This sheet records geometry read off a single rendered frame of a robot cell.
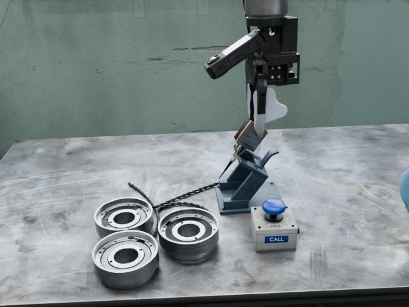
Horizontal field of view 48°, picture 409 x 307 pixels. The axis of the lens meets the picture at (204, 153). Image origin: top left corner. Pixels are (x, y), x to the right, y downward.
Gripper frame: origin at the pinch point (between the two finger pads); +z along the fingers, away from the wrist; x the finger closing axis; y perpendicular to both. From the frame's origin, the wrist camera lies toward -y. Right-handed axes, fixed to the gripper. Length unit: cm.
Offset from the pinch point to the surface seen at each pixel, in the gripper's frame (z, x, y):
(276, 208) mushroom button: 9.7, -14.0, 0.0
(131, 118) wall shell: 42, 157, -26
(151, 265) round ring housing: 14.6, -18.8, -21.3
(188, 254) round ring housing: 15.5, -15.7, -15.2
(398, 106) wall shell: 42, 139, 115
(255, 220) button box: 12.4, -12.6, -3.0
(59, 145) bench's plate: 12, 36, -42
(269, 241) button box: 15.1, -15.3, -1.4
